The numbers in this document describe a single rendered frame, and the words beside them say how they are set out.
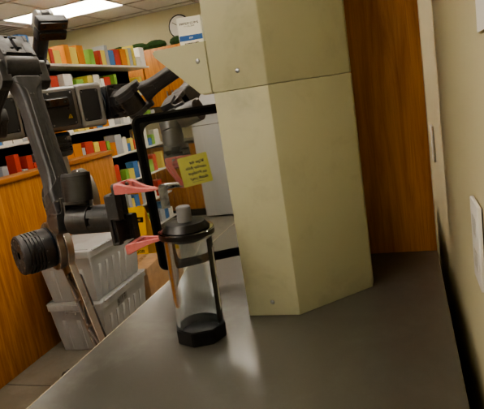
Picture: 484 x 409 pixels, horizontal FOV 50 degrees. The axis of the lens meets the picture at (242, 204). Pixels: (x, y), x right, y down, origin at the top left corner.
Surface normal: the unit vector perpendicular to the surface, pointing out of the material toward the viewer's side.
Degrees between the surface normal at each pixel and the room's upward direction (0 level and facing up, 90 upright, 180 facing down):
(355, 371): 0
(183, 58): 90
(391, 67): 90
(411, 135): 90
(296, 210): 90
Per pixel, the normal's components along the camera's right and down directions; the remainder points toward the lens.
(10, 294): 0.95, -0.08
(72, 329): -0.25, 0.32
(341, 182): 0.47, 0.11
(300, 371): -0.15, -0.97
